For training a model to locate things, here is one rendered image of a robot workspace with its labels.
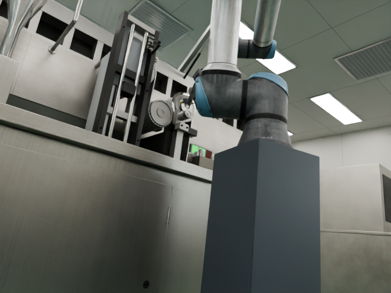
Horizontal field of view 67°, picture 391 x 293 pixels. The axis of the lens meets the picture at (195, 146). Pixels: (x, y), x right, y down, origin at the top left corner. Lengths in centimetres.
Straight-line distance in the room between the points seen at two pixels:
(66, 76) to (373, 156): 507
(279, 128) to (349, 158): 512
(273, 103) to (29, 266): 71
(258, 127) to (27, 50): 110
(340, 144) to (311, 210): 529
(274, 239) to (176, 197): 40
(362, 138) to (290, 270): 528
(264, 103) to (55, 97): 99
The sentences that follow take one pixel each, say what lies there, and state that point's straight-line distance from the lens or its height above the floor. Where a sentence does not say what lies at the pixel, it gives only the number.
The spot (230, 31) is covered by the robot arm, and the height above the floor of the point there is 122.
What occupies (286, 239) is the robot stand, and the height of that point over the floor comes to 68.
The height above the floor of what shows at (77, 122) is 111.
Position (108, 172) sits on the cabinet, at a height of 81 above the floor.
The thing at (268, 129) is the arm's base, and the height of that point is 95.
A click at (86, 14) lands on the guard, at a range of 175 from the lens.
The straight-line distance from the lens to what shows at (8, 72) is 120.
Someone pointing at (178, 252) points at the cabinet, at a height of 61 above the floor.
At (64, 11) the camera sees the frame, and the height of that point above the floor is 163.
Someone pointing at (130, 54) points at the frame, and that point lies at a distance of 121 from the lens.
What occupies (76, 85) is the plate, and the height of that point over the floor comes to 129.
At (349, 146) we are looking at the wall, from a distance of 596.
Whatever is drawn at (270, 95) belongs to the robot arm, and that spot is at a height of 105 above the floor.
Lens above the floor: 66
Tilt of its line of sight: 17 degrees up
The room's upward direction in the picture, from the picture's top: 7 degrees clockwise
